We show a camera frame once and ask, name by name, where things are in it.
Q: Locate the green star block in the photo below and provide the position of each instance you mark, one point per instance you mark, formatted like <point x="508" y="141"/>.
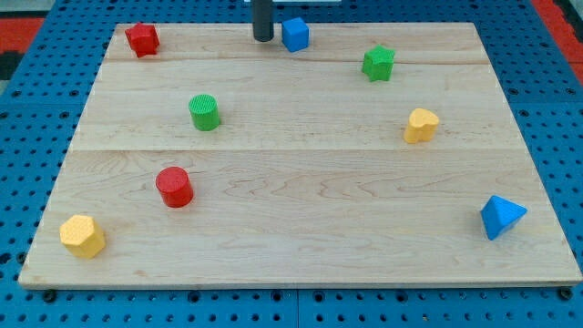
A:
<point x="378" y="63"/>

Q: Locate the red star block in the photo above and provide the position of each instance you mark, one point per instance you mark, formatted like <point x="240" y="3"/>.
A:
<point x="143" y="39"/>

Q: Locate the wooden board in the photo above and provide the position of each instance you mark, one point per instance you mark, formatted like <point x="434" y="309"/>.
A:
<point x="307" y="182"/>

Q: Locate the green cylinder block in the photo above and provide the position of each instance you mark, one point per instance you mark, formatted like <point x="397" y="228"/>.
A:
<point x="204" y="112"/>

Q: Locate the red cylinder block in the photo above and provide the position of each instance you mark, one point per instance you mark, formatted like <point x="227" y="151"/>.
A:
<point x="174" y="187"/>

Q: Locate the blue cube block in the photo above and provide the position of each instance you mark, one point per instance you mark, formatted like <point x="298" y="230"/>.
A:
<point x="295" y="34"/>

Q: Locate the yellow heart block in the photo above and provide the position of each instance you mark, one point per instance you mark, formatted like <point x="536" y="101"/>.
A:
<point x="421" y="126"/>

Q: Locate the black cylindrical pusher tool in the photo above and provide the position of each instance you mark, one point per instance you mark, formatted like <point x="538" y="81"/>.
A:
<point x="262" y="20"/>

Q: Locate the blue triangle block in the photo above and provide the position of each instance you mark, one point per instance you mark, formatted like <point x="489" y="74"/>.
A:
<point x="500" y="215"/>

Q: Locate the yellow hexagon block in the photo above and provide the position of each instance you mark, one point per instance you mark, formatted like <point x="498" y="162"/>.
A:
<point x="82" y="236"/>

